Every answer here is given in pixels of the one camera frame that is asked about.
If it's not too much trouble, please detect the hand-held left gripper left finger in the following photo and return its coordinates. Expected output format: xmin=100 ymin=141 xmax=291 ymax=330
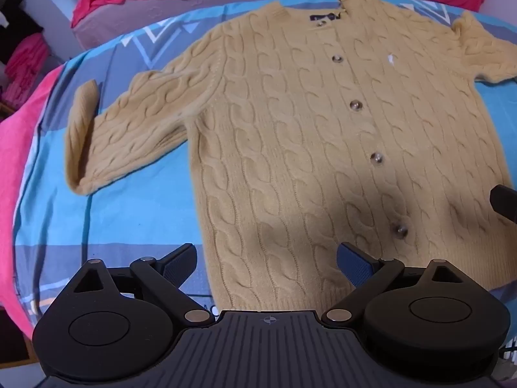
xmin=73 ymin=243 xmax=216 ymax=326

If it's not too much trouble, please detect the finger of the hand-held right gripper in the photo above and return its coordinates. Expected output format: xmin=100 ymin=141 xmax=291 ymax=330
xmin=490 ymin=185 xmax=517 ymax=224

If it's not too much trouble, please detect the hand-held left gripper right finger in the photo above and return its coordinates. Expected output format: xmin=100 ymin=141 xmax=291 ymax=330
xmin=321 ymin=242 xmax=462 ymax=326

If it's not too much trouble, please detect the yellow cable-knit cardigan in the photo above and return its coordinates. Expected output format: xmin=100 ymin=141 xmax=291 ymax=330
xmin=65 ymin=0 xmax=517 ymax=313

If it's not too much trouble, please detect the pile of pink clothes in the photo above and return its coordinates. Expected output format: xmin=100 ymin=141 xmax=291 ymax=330
xmin=3 ymin=32 xmax=51 ymax=109

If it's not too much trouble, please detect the blue and grey patterned bedsheet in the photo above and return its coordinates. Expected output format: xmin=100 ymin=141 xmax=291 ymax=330
xmin=12 ymin=0 xmax=517 ymax=321

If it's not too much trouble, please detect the pink blanket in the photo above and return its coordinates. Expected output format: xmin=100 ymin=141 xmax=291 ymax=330
xmin=0 ymin=0 xmax=485 ymax=326

